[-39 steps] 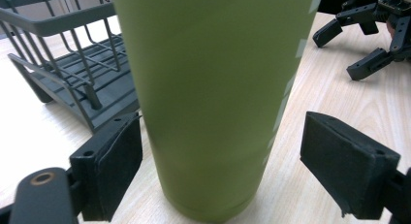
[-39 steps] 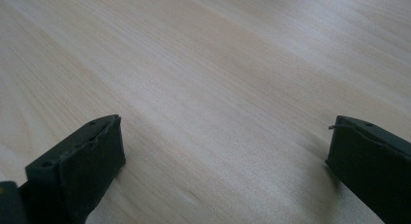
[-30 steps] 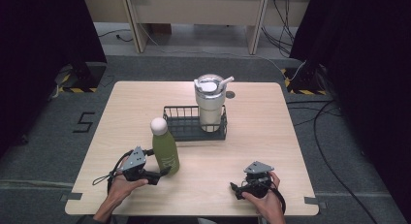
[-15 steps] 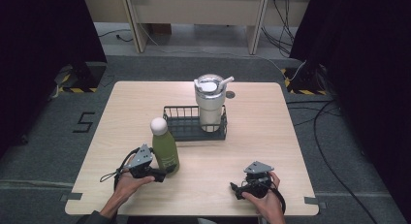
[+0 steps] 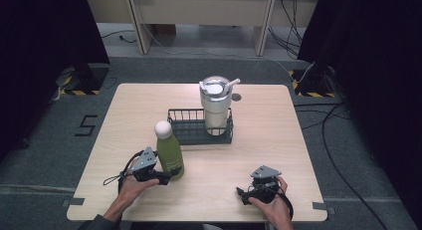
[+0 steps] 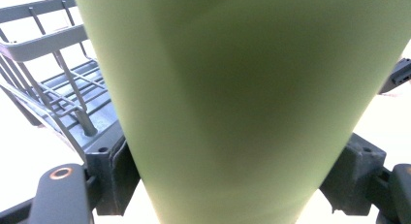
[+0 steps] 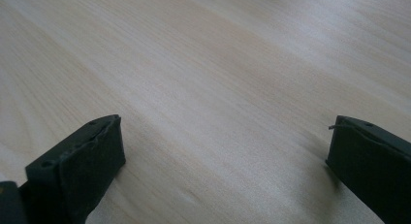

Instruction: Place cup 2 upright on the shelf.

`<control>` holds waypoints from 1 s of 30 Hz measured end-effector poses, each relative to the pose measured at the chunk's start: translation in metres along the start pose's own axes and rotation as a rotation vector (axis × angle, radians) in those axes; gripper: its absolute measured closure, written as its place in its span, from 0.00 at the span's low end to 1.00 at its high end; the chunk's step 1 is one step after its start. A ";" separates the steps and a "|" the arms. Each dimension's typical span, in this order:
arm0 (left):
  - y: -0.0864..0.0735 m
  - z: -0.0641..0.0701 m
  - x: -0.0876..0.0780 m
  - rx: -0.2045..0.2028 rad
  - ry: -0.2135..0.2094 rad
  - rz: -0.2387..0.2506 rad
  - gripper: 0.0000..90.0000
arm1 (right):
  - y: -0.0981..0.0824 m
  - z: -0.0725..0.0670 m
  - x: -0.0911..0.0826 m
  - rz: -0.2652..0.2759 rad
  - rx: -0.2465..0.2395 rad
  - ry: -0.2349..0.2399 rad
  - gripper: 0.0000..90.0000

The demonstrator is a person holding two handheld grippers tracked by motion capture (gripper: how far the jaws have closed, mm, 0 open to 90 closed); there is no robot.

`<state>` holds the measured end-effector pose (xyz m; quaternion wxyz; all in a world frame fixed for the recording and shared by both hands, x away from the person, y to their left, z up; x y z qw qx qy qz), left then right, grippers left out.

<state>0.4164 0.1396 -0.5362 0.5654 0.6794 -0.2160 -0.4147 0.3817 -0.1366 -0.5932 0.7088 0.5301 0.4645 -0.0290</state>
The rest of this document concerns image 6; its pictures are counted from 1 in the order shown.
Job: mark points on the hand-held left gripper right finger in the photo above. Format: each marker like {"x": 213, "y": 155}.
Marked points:
{"x": 355, "y": 175}

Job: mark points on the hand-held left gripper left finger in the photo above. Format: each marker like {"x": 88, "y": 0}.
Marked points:
{"x": 113, "y": 175}

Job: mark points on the green bottle with white cap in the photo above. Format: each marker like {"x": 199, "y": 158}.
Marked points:
{"x": 242, "y": 88}

